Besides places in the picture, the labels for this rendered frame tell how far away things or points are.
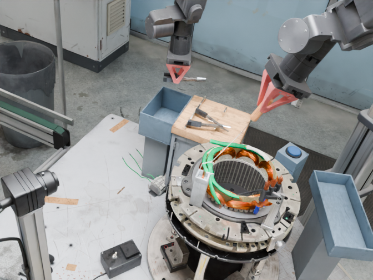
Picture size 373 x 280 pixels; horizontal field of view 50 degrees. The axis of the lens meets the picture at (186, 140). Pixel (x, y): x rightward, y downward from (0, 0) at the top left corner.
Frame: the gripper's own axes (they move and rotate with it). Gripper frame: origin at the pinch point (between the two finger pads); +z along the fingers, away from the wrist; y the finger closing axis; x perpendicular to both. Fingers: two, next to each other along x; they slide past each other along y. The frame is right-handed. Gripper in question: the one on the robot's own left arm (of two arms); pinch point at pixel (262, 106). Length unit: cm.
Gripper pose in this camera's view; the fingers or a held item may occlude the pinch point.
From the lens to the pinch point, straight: 84.7
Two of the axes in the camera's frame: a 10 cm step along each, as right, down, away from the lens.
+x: 8.6, 2.4, 4.5
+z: -4.8, 6.6, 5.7
